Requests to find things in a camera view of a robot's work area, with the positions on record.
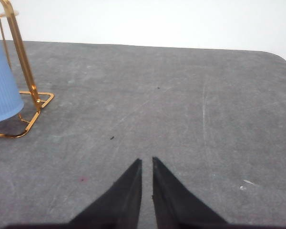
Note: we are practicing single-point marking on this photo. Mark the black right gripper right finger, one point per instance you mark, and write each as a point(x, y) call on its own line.
point(175, 207)

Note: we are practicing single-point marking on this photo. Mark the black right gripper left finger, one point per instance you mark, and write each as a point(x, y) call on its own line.
point(118, 207)

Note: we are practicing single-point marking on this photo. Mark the blue ribbed plastic cup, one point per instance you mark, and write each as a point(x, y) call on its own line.
point(11, 99)

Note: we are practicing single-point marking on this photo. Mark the gold wire cup rack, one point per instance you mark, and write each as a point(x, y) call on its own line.
point(41, 99)

